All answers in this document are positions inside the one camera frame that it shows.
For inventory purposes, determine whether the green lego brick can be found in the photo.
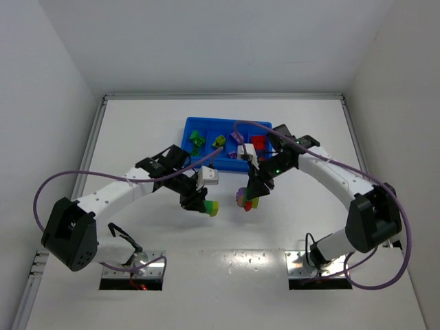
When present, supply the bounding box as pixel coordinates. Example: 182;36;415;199
192;135;206;149

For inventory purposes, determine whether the yellow printed lego brick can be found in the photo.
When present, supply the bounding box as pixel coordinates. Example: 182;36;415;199
212;135;226;149

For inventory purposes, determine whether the purple round lego brick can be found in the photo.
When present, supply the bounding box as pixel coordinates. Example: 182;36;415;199
230;132;243;144

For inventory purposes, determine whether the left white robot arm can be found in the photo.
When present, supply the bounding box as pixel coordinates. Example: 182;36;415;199
41;145;218;273

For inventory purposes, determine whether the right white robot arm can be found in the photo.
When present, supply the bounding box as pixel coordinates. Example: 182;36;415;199
236;124;402;269

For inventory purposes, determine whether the green yellow purple lego bar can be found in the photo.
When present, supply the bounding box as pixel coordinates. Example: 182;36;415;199
235;187;259;212

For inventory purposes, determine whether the blue compartment tray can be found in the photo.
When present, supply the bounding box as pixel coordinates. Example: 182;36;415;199
181;117;274;173

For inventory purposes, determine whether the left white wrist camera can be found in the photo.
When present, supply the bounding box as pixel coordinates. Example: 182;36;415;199
197;166;219;189

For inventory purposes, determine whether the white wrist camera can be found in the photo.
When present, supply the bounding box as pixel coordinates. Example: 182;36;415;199
197;166;219;189
236;144;259;169

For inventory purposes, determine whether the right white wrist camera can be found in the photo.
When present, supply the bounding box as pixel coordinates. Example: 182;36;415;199
236;144;259;169

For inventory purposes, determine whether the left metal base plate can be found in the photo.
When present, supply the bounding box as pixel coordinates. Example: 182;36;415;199
101;250;167;280

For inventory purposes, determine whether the metal base plate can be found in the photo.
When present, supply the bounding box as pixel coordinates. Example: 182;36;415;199
101;250;167;280
285;250;345;280

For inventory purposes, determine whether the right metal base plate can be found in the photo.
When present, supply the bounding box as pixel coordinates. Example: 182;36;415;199
285;250;345;280

